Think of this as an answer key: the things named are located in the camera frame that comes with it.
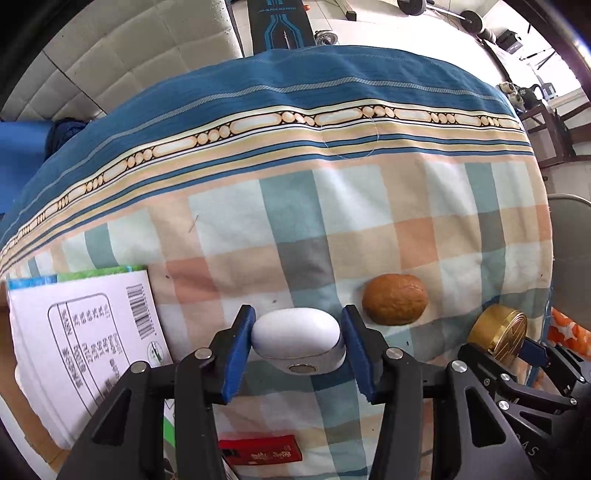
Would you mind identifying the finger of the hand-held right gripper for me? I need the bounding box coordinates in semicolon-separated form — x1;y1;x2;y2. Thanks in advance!
521;338;591;398
457;344;579;409

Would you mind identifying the dark wooden chair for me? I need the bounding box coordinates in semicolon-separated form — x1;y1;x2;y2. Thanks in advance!
519;87;591;168

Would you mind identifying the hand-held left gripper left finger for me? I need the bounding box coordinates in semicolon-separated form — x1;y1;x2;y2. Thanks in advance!
55;305;257;480

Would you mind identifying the pair of white shoes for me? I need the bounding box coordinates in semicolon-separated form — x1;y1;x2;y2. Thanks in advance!
497;82;533;110

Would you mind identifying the orange patterned bag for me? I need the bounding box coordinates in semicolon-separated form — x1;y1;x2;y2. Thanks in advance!
550;308;591;363

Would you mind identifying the blue folded mat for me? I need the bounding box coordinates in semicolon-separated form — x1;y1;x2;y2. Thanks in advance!
0;120;52;219

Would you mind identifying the grey cushioned chair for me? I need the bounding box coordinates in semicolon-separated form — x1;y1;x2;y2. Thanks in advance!
0;0;246;126

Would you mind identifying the small red box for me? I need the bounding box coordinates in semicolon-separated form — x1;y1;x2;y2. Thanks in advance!
218;435;304;467

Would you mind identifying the white earbud case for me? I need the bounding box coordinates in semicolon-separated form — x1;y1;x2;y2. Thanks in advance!
250;308;347;376

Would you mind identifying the brown walnut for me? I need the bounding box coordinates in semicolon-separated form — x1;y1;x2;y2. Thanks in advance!
361;274;430;326

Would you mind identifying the short barbell with black plates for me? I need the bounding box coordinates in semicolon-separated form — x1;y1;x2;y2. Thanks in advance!
397;0;486;34

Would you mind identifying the plaid tablecloth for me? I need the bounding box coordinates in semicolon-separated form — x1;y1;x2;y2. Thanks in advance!
0;45;554;480

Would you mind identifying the black exercise mat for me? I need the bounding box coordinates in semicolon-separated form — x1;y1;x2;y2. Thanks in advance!
246;0;308;52

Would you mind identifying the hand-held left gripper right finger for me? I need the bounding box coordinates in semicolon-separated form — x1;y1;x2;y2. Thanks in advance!
341;305;555;480

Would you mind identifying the dark blue cloth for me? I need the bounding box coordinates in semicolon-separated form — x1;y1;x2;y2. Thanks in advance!
45;117;89;156

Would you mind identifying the gold round tin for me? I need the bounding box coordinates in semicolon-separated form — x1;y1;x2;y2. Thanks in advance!
466;304;528;362

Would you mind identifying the cardboard box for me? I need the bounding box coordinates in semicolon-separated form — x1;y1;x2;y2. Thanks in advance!
0;264;179;480

